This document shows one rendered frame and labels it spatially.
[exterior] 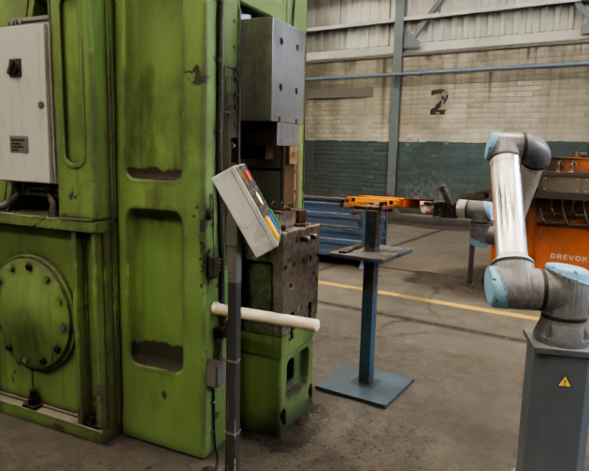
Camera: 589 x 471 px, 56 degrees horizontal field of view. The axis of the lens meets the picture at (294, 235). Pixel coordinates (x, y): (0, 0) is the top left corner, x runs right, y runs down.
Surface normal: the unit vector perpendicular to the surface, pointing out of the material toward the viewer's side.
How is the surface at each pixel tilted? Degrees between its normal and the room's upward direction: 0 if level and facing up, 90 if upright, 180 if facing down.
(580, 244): 90
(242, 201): 90
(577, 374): 90
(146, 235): 90
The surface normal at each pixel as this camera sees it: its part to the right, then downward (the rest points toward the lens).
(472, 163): -0.55, 0.14
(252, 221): 0.00, 0.15
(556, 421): -0.22, 0.15
